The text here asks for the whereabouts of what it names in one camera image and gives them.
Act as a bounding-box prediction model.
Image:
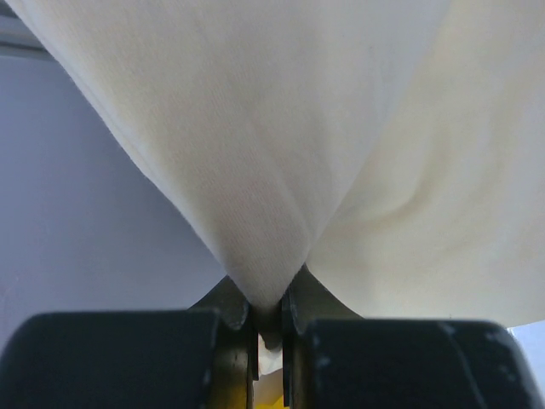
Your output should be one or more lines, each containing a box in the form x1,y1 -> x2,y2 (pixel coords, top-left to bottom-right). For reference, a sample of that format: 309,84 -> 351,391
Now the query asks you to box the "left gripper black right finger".
282,268 -> 543,408

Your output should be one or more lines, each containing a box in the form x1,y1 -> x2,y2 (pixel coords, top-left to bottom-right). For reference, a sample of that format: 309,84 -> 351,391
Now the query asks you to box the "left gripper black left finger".
1,279 -> 257,408

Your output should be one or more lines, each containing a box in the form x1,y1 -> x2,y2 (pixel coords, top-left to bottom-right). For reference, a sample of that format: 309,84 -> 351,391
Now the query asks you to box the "cream yellow t-shirt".
1,1 -> 544,372

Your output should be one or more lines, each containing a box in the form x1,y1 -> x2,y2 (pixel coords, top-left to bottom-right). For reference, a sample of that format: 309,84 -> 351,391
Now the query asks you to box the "yellow plastic bin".
241,382 -> 284,408

